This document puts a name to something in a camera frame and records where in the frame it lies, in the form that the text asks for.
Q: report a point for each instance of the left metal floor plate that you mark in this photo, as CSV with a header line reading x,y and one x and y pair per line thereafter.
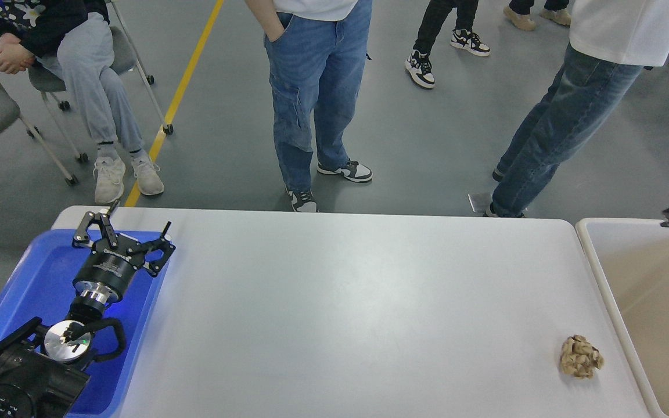
x,y
479,201

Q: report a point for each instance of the seated person light jeans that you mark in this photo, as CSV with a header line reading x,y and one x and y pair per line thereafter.
x,y
73,40

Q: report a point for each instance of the person in blue jeans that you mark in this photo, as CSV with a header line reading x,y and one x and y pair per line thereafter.
x,y
317,55

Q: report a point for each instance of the grey chair on wheels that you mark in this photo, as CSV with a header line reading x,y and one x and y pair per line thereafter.
x,y
126,58

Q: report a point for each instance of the blue plastic tray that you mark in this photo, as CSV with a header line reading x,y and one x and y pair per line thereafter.
x,y
41,285

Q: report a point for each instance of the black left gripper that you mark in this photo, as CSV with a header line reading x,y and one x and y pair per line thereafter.
x,y
115,259

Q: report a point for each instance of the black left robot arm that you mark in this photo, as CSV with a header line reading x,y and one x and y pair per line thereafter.
x,y
72,317

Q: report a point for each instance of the beige plastic bin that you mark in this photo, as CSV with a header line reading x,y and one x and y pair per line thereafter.
x,y
630,260

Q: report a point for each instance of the crumpled brown paper ball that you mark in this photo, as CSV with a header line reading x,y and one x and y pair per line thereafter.
x,y
578,358

